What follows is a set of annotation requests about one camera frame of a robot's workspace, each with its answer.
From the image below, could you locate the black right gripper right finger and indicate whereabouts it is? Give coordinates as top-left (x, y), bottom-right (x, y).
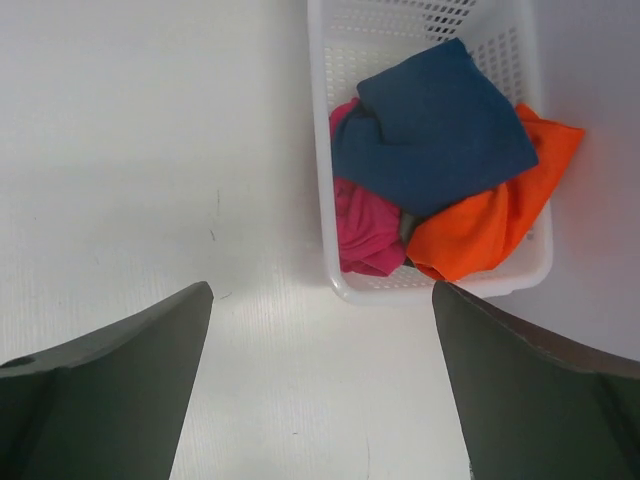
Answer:
top-left (432, 282), bottom-right (639, 479)

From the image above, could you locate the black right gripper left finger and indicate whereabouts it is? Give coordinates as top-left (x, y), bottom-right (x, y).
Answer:
top-left (1, 282), bottom-right (214, 479)

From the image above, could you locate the blue t shirt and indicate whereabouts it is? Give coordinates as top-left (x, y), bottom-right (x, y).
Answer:
top-left (331, 39), bottom-right (538, 217)

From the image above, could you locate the orange t shirt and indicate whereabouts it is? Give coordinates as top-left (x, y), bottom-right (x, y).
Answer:
top-left (407, 103), bottom-right (586, 282)

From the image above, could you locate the grey t shirt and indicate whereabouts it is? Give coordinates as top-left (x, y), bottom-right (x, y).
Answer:
top-left (398, 211), bottom-right (424, 244)

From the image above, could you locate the pink t shirt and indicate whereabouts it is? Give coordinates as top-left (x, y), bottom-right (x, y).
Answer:
top-left (328, 97), bottom-right (407, 278)

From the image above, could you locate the white plastic laundry basket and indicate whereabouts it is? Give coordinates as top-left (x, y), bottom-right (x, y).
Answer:
top-left (307, 1), bottom-right (553, 306)

